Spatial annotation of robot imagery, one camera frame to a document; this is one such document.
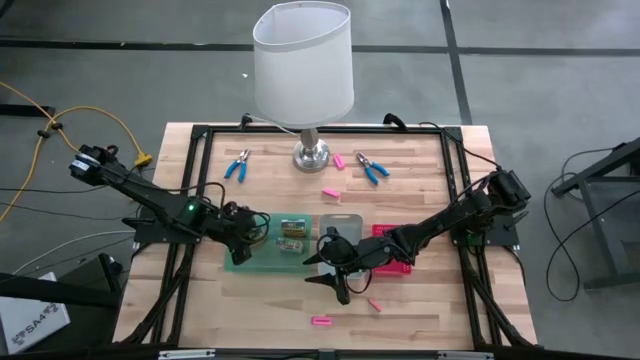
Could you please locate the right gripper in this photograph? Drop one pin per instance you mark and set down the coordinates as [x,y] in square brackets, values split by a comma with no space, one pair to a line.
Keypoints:
[360,252]

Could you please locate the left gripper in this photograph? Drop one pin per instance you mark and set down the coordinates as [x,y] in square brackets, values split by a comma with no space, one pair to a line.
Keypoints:
[237,222]

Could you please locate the pink rubber eraser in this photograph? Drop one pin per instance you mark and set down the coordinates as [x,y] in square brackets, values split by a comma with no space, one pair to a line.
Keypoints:
[339,161]
[374,304]
[331,192]
[321,320]

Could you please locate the grey plastic bin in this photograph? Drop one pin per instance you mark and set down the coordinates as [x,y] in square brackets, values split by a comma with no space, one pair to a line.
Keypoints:
[345,222]

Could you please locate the red perforated plastic basket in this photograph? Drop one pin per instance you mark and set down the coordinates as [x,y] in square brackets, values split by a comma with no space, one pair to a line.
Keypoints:
[395,270]

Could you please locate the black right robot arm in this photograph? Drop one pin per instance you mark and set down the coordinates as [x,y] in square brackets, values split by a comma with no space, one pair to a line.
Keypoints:
[450,215]

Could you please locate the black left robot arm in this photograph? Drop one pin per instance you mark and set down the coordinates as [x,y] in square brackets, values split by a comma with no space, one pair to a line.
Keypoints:
[135,187]

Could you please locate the green translucent plastic tray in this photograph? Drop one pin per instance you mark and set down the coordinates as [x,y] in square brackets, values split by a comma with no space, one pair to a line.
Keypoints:
[280,262]

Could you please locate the white shade table lamp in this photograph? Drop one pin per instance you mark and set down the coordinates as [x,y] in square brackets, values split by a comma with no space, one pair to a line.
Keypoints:
[300,65]

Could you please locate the black equipment stand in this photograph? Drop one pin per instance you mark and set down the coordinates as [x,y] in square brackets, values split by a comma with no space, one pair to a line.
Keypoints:
[55,292]

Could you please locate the white printed cardboard box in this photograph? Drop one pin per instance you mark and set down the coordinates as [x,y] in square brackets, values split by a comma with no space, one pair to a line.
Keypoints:
[30,320]

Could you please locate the flat black bar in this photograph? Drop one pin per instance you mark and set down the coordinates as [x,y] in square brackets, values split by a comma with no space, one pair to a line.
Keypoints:
[25,110]

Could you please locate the black metal cart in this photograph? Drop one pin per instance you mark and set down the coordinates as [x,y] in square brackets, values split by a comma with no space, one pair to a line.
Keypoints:
[600,210]

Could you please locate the black frame clamp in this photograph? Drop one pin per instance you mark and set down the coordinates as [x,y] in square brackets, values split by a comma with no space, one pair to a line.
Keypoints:
[395,120]
[245,121]

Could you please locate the silver metal bracket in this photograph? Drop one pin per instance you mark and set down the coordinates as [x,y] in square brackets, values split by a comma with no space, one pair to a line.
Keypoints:
[465,355]
[185,354]

